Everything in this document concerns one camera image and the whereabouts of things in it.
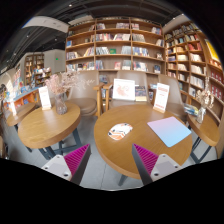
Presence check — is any white red-print sign stand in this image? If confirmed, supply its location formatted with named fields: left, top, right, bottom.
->
left=152, top=82, right=171, bottom=114

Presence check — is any orange low book display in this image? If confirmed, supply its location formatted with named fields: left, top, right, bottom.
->
left=13, top=87, right=41, bottom=107

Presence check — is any small white table sign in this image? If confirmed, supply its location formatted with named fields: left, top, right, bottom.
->
left=38, top=85, right=53, bottom=111

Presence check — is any white ceiling panel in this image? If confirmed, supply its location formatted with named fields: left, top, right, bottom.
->
left=22, top=15, right=70, bottom=34

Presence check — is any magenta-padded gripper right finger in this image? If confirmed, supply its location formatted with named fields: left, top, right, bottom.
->
left=131, top=143, right=184, bottom=187

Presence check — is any round wooden side table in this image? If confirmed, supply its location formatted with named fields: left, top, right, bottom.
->
left=186, top=113, right=222, bottom=164
left=17, top=101, right=83, bottom=161

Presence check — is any beige armchair with picture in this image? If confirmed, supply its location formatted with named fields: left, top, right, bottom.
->
left=103, top=69, right=156, bottom=113

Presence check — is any beige wooden-arm armchair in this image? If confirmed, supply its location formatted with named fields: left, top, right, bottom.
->
left=66, top=69, right=105, bottom=118
left=156, top=73, right=188, bottom=123

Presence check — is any dark cover book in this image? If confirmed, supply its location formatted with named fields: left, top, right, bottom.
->
left=134, top=85, right=148, bottom=102

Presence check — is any glass vase with pink flowers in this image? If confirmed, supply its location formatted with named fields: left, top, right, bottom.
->
left=44, top=70, right=81, bottom=116

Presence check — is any large wooden bookshelf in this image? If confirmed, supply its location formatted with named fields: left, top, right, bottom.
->
left=64, top=17, right=166, bottom=75

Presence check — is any white framed picture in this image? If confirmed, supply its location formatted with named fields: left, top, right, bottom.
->
left=112, top=78, right=136, bottom=102

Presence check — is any blue and yellow book stack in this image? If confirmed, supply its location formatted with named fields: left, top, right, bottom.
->
left=183, top=103, right=199, bottom=117

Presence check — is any glass vase with pale flowers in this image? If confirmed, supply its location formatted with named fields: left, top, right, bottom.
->
left=195, top=76, right=215, bottom=125

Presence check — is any white and orange computer mouse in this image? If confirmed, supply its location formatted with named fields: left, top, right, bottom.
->
left=107, top=122, right=134, bottom=141

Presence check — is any wooden bookshelf with yellow panel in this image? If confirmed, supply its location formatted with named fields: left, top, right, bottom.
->
left=163, top=21, right=224, bottom=134

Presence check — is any small distant wooden bookshelf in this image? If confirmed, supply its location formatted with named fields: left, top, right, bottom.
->
left=23, top=52, right=46, bottom=88

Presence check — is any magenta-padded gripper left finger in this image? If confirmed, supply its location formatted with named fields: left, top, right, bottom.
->
left=41, top=143, right=92, bottom=186

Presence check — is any pale lilac mouse pad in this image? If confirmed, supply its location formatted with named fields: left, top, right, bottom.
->
left=146, top=116, right=193, bottom=148

